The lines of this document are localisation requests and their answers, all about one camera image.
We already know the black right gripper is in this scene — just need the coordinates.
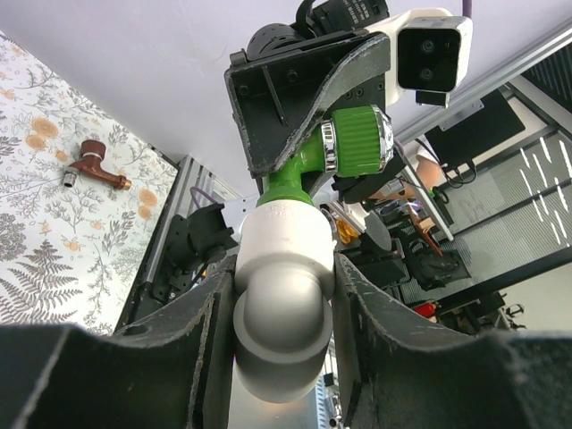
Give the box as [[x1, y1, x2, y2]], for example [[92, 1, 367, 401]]
[[224, 24, 406, 204]]

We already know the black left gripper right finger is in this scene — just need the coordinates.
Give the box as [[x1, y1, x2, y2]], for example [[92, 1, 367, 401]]
[[333, 255, 571, 428]]

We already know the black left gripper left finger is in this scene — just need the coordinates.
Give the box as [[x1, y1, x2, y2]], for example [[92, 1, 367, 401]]
[[1, 257, 235, 428]]

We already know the green faucet chrome knob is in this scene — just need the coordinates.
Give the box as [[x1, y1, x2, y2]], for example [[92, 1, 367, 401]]
[[257, 105, 394, 206]]

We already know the white PVC elbow fitting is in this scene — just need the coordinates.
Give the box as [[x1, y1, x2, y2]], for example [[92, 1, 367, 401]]
[[233, 200, 335, 403]]

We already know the floral patterned table mat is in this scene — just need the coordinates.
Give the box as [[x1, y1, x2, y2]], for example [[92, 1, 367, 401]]
[[1, 37, 177, 335]]

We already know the brown faucet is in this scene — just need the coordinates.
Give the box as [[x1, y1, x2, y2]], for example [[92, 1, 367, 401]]
[[63, 139, 131, 190]]

